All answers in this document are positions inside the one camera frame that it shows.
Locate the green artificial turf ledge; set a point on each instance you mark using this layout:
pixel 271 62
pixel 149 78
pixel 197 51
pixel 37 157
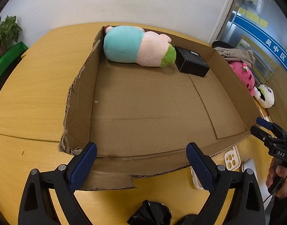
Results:
pixel 7 58

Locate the black cap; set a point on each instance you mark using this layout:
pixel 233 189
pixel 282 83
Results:
pixel 221 44

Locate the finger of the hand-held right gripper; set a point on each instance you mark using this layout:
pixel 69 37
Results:
pixel 265 122
pixel 260 133

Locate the person's right forearm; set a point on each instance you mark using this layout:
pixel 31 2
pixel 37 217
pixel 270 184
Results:
pixel 283 212

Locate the white rectangular device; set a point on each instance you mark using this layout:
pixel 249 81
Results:
pixel 249 166

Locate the small black product box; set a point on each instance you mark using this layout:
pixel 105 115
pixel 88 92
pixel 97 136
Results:
pixel 192 62

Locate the brown cardboard box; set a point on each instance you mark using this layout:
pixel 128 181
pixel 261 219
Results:
pixel 145 110

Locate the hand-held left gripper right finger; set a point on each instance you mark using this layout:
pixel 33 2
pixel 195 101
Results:
pixel 200 168

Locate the teal and pink pig plush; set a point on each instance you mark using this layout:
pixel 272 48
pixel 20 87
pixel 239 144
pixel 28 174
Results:
pixel 124 44

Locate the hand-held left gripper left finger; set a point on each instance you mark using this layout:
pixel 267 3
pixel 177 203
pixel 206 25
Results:
pixel 83 166

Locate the tan cloth bag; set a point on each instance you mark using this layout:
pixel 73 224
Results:
pixel 239 55

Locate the large potted green plant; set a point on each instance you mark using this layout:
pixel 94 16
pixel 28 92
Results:
pixel 6 31

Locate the cream phone case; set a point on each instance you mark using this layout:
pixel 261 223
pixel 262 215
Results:
pixel 232 160

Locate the blue door banner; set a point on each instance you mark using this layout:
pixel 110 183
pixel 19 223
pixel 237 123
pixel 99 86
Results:
pixel 262 37

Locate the black sunglasses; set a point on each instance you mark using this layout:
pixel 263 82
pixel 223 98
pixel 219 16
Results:
pixel 152 213

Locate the panda plush toy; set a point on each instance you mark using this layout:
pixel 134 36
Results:
pixel 265 97

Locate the yellow sticky note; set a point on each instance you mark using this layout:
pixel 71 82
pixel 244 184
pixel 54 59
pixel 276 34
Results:
pixel 252 16
pixel 241 11
pixel 263 22

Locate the pink plush toy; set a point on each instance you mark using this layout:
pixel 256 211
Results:
pixel 244 77

